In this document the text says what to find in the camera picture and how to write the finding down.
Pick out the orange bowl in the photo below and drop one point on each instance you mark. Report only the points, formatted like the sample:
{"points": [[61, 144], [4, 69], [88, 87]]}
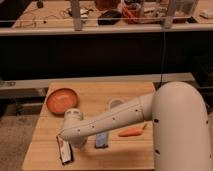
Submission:
{"points": [[60, 100]]}

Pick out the grey metal post left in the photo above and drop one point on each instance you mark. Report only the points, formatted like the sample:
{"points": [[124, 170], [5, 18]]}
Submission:
{"points": [[75, 8]]}

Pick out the grey metal post right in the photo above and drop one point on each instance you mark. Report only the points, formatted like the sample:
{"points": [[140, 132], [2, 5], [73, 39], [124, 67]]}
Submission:
{"points": [[171, 7]]}

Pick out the grey metal post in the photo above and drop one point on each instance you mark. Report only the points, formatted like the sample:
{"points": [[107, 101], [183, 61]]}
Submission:
{"points": [[75, 8], [171, 7]]}

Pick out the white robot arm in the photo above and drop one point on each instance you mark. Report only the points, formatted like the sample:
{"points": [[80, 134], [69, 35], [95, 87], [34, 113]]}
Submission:
{"points": [[181, 136]]}

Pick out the orange toy carrot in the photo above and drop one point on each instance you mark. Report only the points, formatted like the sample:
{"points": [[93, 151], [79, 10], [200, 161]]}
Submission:
{"points": [[134, 131]]}

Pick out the black object on bench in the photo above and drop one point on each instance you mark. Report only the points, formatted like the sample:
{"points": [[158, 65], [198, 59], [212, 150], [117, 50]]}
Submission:
{"points": [[109, 17]]}

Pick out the orange tool on bench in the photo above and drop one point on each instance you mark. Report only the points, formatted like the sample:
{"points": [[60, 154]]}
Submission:
{"points": [[130, 15]]}

